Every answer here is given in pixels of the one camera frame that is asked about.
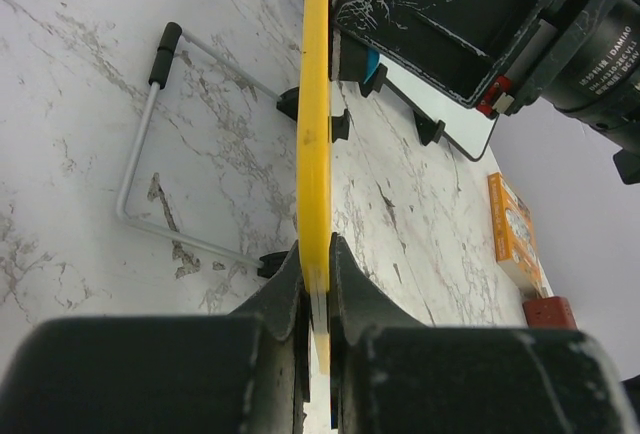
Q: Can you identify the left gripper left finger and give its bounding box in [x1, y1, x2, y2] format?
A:
[1, 249, 308, 433]

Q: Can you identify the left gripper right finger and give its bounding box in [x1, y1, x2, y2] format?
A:
[328, 235, 639, 433]

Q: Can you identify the orange product card package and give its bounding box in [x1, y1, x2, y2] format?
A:
[487, 172, 545, 298]

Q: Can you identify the black framed large whiteboard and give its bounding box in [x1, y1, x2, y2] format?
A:
[380, 30, 495, 162]

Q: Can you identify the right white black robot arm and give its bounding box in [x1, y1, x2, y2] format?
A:
[330, 0, 639, 185]

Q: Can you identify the blue black whiteboard eraser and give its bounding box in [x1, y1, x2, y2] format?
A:
[329, 0, 379, 83]

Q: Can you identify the grey wire whiteboard stand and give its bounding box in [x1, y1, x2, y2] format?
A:
[116, 22, 294, 278]

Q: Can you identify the yellow framed small whiteboard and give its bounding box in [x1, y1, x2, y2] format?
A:
[296, 0, 332, 375]

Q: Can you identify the small brown box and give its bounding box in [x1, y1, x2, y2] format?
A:
[522, 296, 578, 330]

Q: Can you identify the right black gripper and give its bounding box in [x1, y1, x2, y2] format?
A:
[366, 0, 614, 114]

